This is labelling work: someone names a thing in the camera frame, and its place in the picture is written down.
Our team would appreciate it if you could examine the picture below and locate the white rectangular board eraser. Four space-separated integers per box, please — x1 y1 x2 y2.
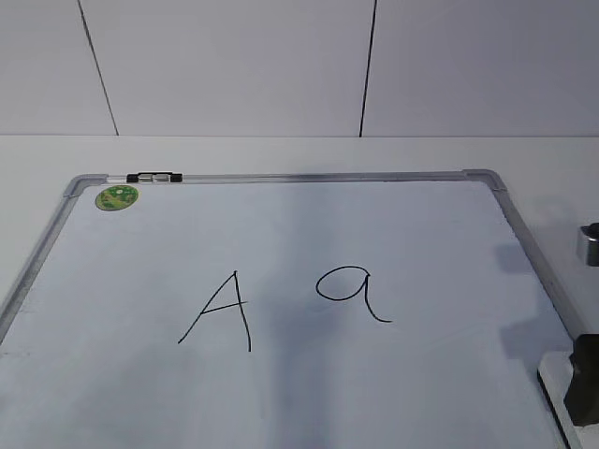
537 352 583 449

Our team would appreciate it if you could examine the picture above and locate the white framed whiteboard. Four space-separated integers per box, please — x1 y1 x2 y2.
1 170 598 448

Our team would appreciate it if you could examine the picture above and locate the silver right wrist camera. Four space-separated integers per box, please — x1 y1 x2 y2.
577 222 599 267

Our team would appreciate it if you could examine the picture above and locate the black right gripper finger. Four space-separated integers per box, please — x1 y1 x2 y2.
563 334 598 427

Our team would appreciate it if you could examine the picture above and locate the black silver hanging clip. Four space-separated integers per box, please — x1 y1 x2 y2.
125 172 183 183

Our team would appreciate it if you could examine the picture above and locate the round green magnet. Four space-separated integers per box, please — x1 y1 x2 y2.
95 185 139 211

